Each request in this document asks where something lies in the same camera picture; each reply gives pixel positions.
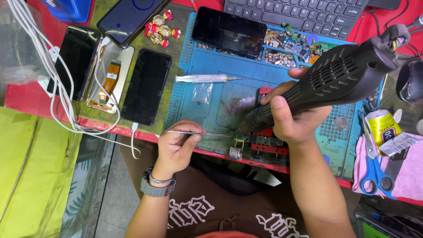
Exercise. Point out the person's right hand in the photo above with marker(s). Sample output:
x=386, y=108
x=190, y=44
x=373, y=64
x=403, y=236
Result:
x=294, y=115

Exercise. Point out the person's left hand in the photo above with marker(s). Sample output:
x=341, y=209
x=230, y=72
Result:
x=173, y=148

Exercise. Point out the metal tweezers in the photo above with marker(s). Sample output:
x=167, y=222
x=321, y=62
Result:
x=198, y=133

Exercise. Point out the black hot air gun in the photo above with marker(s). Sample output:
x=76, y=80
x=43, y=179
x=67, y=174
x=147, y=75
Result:
x=330, y=81

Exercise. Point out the red board holder clamp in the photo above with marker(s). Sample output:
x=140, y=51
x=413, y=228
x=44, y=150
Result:
x=269, y=142

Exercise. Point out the green phone circuit board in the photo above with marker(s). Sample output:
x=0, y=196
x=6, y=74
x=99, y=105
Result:
x=261, y=139

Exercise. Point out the grey wrist watch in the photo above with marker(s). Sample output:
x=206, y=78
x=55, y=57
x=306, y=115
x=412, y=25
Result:
x=157, y=188

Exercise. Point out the small clear plastic bag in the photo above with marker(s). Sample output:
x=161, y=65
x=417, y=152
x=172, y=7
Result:
x=202, y=92

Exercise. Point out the blue repair work mat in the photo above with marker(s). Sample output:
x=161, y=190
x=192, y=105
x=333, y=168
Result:
x=218, y=99

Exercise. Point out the brown printed shirt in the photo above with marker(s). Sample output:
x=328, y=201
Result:
x=214, y=201

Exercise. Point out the heap of circuit board parts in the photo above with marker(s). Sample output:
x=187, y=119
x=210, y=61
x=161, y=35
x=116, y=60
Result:
x=290, y=48

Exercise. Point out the flux syringe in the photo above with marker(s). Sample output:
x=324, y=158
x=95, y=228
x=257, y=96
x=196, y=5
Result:
x=206, y=78

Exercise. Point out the yellow glue tube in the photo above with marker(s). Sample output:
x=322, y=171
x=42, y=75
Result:
x=383, y=127

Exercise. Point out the phone display with orange flex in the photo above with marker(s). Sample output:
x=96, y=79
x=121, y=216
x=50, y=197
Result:
x=110, y=79

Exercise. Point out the black keyboard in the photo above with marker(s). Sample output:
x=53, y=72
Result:
x=297, y=15

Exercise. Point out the green desk mat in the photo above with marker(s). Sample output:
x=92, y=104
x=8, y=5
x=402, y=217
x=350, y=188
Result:
x=148, y=46

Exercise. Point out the white barcode label packet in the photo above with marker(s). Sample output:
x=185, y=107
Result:
x=398, y=144

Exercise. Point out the pile of red gold candies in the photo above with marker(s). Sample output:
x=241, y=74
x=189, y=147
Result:
x=161, y=29

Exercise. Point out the black cup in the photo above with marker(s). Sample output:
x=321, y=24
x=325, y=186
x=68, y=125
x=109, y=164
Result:
x=411, y=81

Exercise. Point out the pink cloth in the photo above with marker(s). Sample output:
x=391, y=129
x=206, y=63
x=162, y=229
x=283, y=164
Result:
x=408, y=175

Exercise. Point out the black smartphone with gold edge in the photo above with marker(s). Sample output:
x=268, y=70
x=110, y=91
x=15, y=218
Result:
x=74, y=61

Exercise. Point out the smartphone with lit screen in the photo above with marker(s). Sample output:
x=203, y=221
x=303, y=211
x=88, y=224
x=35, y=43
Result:
x=129, y=19

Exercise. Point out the yellow green cloth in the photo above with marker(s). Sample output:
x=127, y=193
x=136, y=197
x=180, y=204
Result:
x=31, y=172

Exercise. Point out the blue plastic box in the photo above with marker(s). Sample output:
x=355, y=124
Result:
x=67, y=9

